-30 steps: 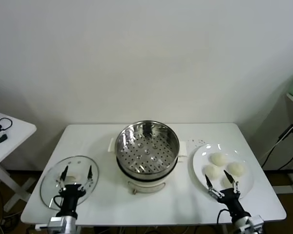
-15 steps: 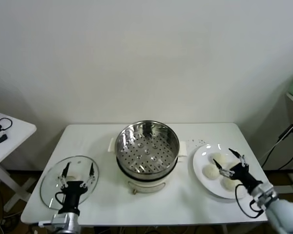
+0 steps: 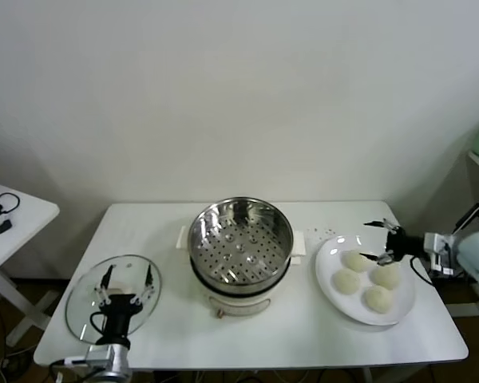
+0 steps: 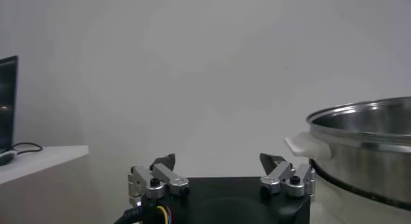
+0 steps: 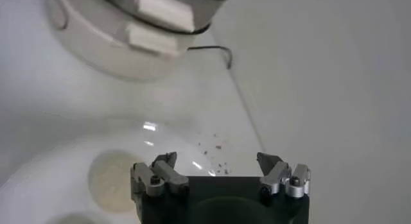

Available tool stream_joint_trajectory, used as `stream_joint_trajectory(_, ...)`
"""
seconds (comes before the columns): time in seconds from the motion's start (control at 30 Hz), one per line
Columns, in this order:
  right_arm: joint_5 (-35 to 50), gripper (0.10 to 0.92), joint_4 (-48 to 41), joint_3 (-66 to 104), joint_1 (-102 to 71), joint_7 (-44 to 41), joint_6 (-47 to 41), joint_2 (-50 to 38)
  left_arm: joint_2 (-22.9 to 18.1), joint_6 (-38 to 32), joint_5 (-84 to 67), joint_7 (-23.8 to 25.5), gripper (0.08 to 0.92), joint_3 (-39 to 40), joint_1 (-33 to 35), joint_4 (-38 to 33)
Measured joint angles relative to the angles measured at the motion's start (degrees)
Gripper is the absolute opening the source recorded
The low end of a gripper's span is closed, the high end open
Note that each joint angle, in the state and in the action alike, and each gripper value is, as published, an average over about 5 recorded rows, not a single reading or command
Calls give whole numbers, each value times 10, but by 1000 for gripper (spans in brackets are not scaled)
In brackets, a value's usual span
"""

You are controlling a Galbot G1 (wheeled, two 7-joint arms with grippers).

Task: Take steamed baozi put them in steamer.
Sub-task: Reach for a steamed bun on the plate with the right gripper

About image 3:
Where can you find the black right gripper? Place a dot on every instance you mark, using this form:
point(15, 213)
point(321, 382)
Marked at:
point(403, 242)

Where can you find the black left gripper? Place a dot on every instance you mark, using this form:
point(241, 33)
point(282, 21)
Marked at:
point(117, 319)

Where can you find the white steamed baozi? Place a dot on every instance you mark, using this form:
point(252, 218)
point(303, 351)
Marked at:
point(378, 299)
point(355, 262)
point(346, 282)
point(387, 277)

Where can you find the light blue right robot arm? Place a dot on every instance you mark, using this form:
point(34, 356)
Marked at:
point(477, 255)

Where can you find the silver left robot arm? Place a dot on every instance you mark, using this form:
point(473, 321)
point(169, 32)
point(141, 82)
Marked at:
point(121, 367)

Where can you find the stainless steel steamer basket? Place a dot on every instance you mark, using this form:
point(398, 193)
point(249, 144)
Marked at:
point(207, 223)

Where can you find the round glass pot lid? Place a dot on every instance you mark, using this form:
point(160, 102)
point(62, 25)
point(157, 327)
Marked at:
point(80, 303)

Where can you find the dark crumb specks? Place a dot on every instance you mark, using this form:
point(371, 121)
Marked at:
point(330, 230)

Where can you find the large white plate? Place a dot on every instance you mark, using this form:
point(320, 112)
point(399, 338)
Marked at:
point(331, 259)

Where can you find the white electric cooker pot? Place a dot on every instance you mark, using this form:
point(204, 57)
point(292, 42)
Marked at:
point(239, 303)

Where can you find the white side table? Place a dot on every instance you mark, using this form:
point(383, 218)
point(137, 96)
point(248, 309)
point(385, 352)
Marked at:
point(28, 215)

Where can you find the small black device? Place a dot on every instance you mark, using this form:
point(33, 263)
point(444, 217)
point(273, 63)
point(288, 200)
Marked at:
point(4, 226)

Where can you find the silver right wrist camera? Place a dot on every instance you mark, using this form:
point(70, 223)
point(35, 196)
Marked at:
point(437, 245)

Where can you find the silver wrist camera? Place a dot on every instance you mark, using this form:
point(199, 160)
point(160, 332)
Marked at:
point(437, 245)
point(97, 359)

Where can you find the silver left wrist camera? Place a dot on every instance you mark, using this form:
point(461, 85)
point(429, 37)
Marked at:
point(97, 359)

